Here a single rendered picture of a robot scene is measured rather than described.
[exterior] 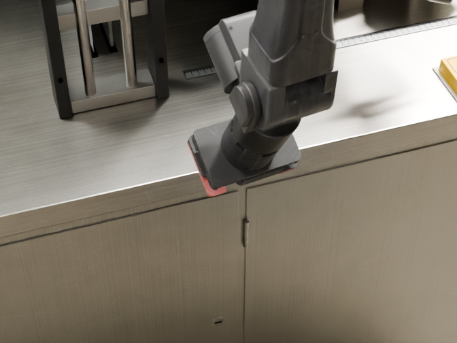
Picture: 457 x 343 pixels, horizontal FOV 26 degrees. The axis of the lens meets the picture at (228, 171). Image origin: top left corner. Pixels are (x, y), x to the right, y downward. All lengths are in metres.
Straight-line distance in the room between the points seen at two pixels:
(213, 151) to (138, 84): 0.42
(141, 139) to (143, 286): 0.25
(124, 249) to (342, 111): 0.37
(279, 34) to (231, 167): 0.25
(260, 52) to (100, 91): 0.61
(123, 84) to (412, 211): 0.51
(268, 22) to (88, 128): 0.62
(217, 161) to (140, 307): 0.57
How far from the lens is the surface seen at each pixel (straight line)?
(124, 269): 1.47
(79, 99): 1.41
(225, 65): 0.95
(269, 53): 0.83
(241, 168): 1.02
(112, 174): 1.33
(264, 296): 1.62
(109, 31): 1.51
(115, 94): 1.41
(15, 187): 1.33
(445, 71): 1.49
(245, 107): 0.86
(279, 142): 0.94
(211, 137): 1.02
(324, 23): 0.82
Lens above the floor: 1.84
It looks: 45 degrees down
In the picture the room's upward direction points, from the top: straight up
